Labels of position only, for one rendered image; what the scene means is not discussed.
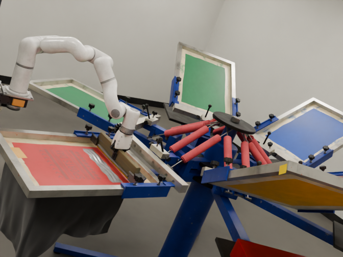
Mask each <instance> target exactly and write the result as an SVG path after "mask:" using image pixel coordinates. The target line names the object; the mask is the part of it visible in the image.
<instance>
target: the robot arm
mask: <svg viewBox="0 0 343 257"><path fill-rule="evenodd" d="M42 53H48V54H55V53H70V54H72V55H73V57H74V58H75V59H76V60H77V61H79V62H86V61H88V62H90V63H92V64H94V68H95V70H96V73H97V75H98V78H99V80H100V84H101V86H102V89H103V96H104V102H105V105H106V108H107V110H108V113H109V115H110V116H111V117H112V118H113V119H120V118H122V117H124V119H123V121H122V124H121V127H120V129H119V130H118V131H117V132H116V134H115V136H114V138H113V140H112V143H111V146H110V148H111V149H112V150H113V154H112V159H113V160H115V159H116V156H117V152H118V150H119V149H122V150H123V151H124V152H126V151H128V150H130V146H131V143H132V139H133V132H134V131H135V126H136V124H137V121H138V118H139V116H140V112H139V111H138V110H137V109H135V108H131V107H129V106H128V105H126V104H125V103H123V102H119V101H118V98H117V80H116V78H115V75H114V73H113V70H112V67H113V60H112V58H111V57H110V56H108V55H107V54H105V53H103V52H101V51H100V50H98V49H96V48H94V47H92V46H90V45H83V44H82V43H81V42H80V41H79V40H78V39H76V38H74V37H60V36H56V35H52V36H34V37H26V38H24V39H22V40H21V42H20V44H19V48H18V56H17V60H16V64H15V67H14V71H13V74H12V78H11V82H10V85H9V86H6V90H7V91H8V92H10V93H12V94H14V95H18V96H28V95H29V94H30V93H29V91H28V86H29V83H30V79H31V76H32V73H33V69H34V65H35V59H36V54H42Z"/></svg>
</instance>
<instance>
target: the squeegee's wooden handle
mask: <svg viewBox="0 0 343 257"><path fill-rule="evenodd" d="M111 143H112V140H111V139H110V138H109V137H108V136H107V135H106V134H105V133H104V132H101V133H100V135H99V140H98V144H100V145H101V146H102V148H103V149H104V150H105V151H106V152H107V153H108V154H109V155H110V156H112V154H113V150H112V149H111V148H110V146H111ZM115 161H116V162H117V163H118V164H119V165H120V166H121V167H122V168H123V169H124V171H125V172H126V173H127V174H128V175H129V171H131V172H132V173H133V174H135V173H136V174H138V173H139V172H140V167H139V166H138V165H137V164H136V163H135V162H134V161H133V160H132V159H131V158H130V157H129V156H128V155H127V154H126V153H125V152H124V151H123V150H122V149H119V150H118V152H117V156H116V159H115Z"/></svg>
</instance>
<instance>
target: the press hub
mask: <svg viewBox="0 0 343 257"><path fill-rule="evenodd" d="M212 116H213V118H214V119H215V120H217V121H218V122H220V123H221V124H223V125H225V128H224V130H223V132H222V134H224V133H226V132H227V127H228V131H229V130H230V129H232V130H231V131H230V132H228V136H230V137H231V138H232V142H233V140H234V138H235V136H236V134H237V132H241V133H244V134H248V135H253V134H255V132H256V130H255V128H254V127H252V126H251V125H250V124H248V123H247V122H245V121H243V120H241V119H240V118H238V117H236V116H233V115H230V114H227V113H224V112H218V111H216V112H213V114H212ZM222 134H221V135H222ZM226 135H227V134H225V135H223V136H222V137H221V141H220V142H218V143H217V144H215V145H214V146H212V147H210V148H209V149H207V150H206V151H204V155H202V154H199V155H198V156H196V157H202V158H206V159H207V160H209V161H210V162H200V163H199V165H200V166H202V167H209V168H213V167H212V165H211V164H210V163H211V161H213V160H214V161H218V162H219V166H221V167H224V137H225V136H226ZM237 151H238V149H237V147H236V146H235V145H234V144H232V159H234V157H235V155H236V153H237ZM232 167H234V168H236V169H240V166H239V165H238V164H237V163H232ZM192 179H193V180H195V181H196V182H191V184H190V186H189V188H188V190H187V193H186V195H185V197H184V199H183V202H182V204H181V206H180V208H179V211H178V213H177V215H176V217H175V220H174V222H173V224H172V226H171V228H170V231H169V233H168V235H167V237H166V240H165V242H164V244H163V246H162V249H161V251H160V253H159V255H158V257H188V255H189V253H190V251H191V248H192V246H193V244H194V242H195V240H196V238H197V236H198V234H199V232H200V229H201V227H202V225H203V223H204V221H205V219H206V217H207V215H208V212H209V210H210V208H211V206H212V204H213V202H214V197H213V195H212V193H211V190H210V189H212V188H213V185H212V184H209V183H206V184H201V181H202V176H194V177H193V178H192Z"/></svg>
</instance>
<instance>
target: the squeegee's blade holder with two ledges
mask: <svg viewBox="0 0 343 257"><path fill-rule="evenodd" d="M97 146H98V147H99V148H100V149H101V150H102V151H103V152H104V153H105V155H106V156H107V157H108V158H109V159H110V160H111V161H112V162H113V163H114V164H115V165H116V166H117V167H118V168H119V169H120V170H121V171H122V173H123V174H124V175H125V176H126V177H128V176H129V175H128V174H127V173H126V172H125V171H124V169H123V168H122V167H121V166H120V165H119V164H118V163H117V162H116V161H115V160H113V159H112V157H111V156H110V155H109V154H108V153H107V152H106V151H105V150H104V149H103V148H102V146H101V145H100V144H97Z"/></svg>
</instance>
